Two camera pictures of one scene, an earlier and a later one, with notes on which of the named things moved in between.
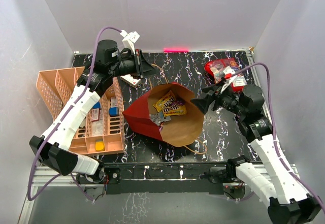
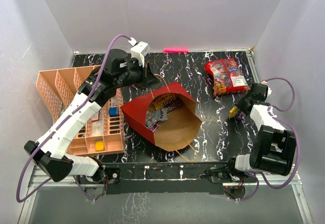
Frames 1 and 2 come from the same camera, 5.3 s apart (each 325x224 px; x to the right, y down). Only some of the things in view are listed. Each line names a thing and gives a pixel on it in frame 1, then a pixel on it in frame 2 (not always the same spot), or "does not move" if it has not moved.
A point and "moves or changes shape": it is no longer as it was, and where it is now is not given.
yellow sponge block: [99, 146] does not move
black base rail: [159, 178] does not move
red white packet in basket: [96, 114] does not move
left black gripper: [146, 69] to [148, 77]
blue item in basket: [114, 111] does not move
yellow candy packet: [164, 100] moves or changes shape
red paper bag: [182, 130] moves or changes shape
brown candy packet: [175, 109] to [167, 101]
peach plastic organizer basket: [103, 130] does not move
